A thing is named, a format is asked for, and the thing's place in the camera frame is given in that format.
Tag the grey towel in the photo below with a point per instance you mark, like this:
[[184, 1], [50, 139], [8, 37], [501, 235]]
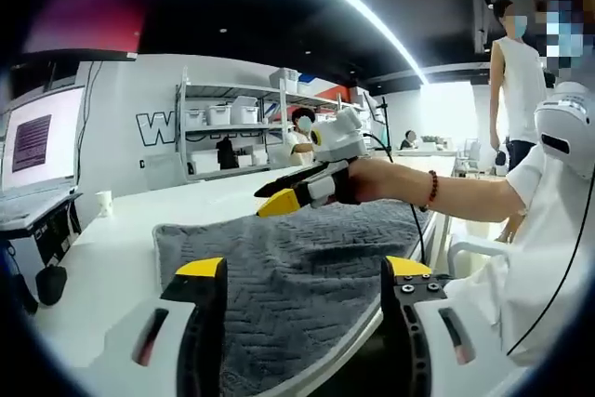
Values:
[[302, 285]]

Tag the white flat carton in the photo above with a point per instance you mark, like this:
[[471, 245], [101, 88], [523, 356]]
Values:
[[204, 162]]

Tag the person's right hand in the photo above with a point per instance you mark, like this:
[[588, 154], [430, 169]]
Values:
[[376, 181]]

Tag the black backpack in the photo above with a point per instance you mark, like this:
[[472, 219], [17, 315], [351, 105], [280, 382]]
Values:
[[227, 154]]

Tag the tall white storage box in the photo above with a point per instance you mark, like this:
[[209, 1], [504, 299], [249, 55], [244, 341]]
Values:
[[245, 111]]

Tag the white chair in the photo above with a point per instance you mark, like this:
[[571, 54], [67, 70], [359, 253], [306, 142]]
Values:
[[469, 246]]

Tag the long ceiling light strip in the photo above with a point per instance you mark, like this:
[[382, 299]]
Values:
[[413, 60]]

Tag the metal shelf rack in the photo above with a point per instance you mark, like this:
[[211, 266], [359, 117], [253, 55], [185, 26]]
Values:
[[223, 88]]

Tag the operator arm white sleeve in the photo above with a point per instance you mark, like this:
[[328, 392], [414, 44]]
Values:
[[534, 253]]

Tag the white paper cup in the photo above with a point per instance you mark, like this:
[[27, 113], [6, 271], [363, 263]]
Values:
[[104, 204]]

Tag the small black bag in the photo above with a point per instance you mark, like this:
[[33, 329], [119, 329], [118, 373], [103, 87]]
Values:
[[51, 285]]

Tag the grey chest device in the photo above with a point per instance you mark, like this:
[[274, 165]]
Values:
[[562, 118]]

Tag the laptop with pink screen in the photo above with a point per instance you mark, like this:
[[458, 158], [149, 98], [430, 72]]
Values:
[[46, 136]]

